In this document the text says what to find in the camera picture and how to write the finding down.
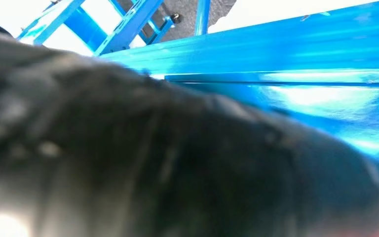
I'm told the large blue metal shelf rack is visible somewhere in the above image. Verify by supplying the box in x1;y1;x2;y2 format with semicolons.
98;0;379;171

